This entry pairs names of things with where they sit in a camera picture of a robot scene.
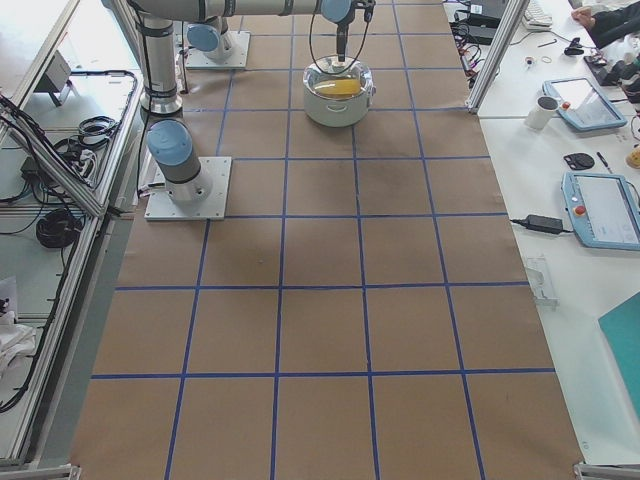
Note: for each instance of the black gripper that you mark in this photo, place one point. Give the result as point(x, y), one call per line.
point(341, 35)

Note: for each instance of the blue teach pendant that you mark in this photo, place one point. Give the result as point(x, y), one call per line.
point(583, 105)
point(602, 210)

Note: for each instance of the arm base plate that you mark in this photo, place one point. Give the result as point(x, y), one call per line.
point(238, 60)
point(204, 197)

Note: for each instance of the yellow corn cob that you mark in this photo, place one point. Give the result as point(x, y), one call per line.
point(338, 88)

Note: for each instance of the near blue teach pendant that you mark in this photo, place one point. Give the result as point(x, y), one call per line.
point(602, 210)

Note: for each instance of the pale green electric pot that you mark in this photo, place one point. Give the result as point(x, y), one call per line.
point(336, 113)

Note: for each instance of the aluminium frame post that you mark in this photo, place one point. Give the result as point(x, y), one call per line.
point(513, 13)

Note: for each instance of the white mug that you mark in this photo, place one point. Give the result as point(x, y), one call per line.
point(543, 110)

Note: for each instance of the small black power brick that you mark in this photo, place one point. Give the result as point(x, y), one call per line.
point(544, 224)

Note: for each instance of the far blue teach pendant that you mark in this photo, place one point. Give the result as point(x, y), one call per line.
point(583, 105)

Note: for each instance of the glass pot lid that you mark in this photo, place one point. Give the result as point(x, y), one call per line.
point(329, 67)

